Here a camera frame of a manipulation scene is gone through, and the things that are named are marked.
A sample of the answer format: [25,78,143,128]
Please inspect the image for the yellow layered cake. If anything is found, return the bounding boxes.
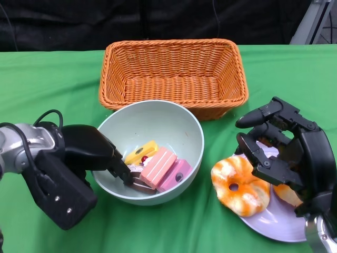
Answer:
[124,140,158,164]

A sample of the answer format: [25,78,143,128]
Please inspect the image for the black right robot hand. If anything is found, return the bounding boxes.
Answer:
[235,96,337,218]

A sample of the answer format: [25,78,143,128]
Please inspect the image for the grey metal frame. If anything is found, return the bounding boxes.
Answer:
[289,0,337,45]

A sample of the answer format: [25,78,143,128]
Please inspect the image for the lavender plate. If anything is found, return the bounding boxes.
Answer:
[234,143,310,242]

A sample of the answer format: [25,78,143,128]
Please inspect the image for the black backdrop curtain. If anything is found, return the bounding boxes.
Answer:
[0,0,337,52]

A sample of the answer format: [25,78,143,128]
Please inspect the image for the chocolate layered cake with cherry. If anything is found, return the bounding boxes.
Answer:
[127,164,156,196]

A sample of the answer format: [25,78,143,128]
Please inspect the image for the orange swirl ring bread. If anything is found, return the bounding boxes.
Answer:
[273,183,304,208]
[211,155,271,218]

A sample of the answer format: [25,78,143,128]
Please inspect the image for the salmon block cake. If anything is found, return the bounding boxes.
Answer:
[139,147,179,189]

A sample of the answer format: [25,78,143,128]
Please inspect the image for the pale green bowl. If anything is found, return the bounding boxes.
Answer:
[91,99,205,207]

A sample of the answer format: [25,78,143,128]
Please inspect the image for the green tablecloth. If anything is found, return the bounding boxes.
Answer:
[0,43,337,253]

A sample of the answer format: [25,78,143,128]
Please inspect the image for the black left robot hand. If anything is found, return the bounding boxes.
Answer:
[23,124,134,230]

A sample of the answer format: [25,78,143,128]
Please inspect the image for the orange wicker basket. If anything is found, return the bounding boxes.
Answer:
[98,38,250,121]

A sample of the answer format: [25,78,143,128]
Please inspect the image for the black vertical stand pole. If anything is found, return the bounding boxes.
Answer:
[138,0,150,40]

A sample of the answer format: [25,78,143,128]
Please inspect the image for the pink layered cake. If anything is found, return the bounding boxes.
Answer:
[156,159,194,193]

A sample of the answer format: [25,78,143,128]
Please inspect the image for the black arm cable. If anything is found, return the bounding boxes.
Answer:
[0,109,64,197]

